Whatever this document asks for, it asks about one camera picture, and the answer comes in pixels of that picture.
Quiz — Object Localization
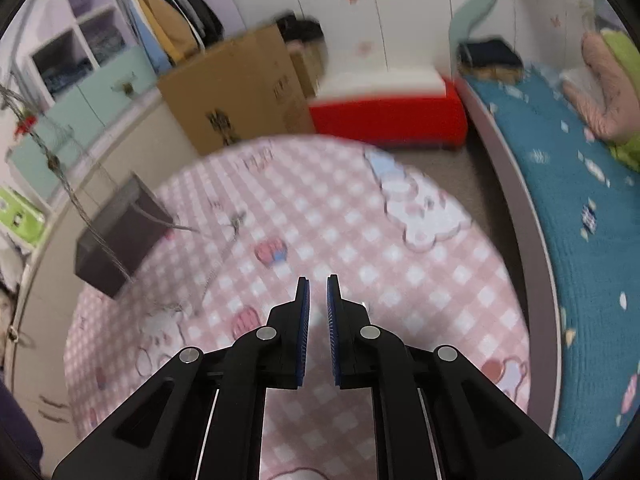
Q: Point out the blue patterned bedsheet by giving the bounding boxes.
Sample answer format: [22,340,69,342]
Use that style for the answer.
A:
[460,62,640,476]

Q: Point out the blue hanging garment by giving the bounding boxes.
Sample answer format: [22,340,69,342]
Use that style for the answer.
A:
[122,0,173,73]

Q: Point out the grey metal tin box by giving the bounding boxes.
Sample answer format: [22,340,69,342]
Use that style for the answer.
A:
[75,172,175,300]

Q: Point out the mustard hanging garment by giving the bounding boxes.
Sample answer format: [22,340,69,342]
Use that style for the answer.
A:
[132,0,206,61]

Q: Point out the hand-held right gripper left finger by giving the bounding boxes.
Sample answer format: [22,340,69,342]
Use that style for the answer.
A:
[52,276,311,480]

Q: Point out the dark clothes pile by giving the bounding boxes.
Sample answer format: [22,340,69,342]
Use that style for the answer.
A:
[457,37,525,81]

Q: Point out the pink checked tablecloth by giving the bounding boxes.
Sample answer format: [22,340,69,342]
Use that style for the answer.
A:
[64,135,531,480]

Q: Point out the small cardboard box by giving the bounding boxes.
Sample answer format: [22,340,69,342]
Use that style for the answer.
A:
[290,42,328,98]

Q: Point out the grey patterned folded clothes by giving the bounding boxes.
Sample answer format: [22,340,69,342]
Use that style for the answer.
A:
[82,20,126,61]

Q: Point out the red ottoman white top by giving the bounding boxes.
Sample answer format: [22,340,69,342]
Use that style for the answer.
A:
[307,70,469,151]

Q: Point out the white cubby shelf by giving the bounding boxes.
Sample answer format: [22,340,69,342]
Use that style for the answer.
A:
[15,0,133,111]

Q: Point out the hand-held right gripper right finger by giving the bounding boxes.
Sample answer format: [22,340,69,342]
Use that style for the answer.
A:
[326,274,583,480]

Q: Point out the mint and white bed frame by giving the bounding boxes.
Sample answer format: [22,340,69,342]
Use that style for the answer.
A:
[447,0,640,436]

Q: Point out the silver chain necklace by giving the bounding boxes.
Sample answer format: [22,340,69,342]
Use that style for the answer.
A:
[0,82,248,318]

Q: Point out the green cloth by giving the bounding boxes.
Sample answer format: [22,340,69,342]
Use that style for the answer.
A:
[600,27,640,172]

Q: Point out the pink pillow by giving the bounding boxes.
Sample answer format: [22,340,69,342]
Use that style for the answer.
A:
[562,30,640,143]

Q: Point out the black hanging garment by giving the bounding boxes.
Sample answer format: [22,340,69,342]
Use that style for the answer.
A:
[155,0,226,43]

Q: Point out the mint drawer unit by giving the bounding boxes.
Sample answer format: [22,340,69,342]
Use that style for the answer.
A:
[7,42,161,201]

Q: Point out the person's dark clothing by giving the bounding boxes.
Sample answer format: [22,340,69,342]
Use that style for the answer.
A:
[0,377,43,480]

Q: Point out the green box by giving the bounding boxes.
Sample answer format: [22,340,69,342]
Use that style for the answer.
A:
[0,186,47,248]

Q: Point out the large cardboard box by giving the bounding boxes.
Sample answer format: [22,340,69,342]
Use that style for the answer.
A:
[157,24,317,157]

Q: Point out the white wardrobe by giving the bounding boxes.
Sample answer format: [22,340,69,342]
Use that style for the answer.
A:
[215,0,496,81]

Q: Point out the blue folded clothes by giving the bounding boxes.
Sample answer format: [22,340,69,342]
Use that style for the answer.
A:
[40,57,96,93]

